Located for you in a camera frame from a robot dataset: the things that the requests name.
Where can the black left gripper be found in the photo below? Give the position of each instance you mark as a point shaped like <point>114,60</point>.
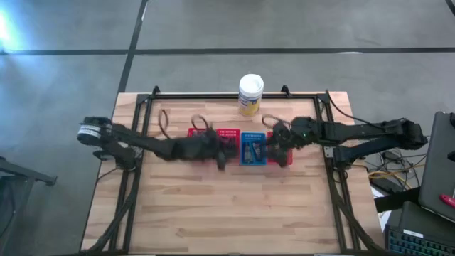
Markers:
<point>211,147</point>

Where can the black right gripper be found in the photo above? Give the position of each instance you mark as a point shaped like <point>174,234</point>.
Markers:
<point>286,137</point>

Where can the dark squeeze tube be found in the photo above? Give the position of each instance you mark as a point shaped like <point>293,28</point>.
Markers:
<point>256,149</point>
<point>247,152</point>

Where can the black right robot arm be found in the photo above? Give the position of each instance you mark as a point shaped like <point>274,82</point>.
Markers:
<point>355,129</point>

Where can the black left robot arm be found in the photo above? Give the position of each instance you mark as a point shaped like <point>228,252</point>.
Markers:
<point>142,142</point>

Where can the blue plastic basket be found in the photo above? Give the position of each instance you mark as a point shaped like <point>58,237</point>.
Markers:
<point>253,136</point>

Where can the white-lidded yellow wipes canister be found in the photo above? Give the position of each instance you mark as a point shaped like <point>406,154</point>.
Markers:
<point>251,92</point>

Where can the black power adapter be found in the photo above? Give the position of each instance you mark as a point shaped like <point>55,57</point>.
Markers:
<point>391,155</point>

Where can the black flat bar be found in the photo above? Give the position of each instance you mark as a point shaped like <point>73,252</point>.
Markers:
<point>398,201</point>

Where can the black equipment box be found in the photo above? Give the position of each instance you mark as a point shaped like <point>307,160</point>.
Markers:
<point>419,220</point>

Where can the backlit computer keyboard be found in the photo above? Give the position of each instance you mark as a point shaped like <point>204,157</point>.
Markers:
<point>409,245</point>

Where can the grey laptop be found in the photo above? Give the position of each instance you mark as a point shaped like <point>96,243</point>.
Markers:
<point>439,167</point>

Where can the black side table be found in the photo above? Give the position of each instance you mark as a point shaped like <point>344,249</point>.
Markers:
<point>21,174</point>

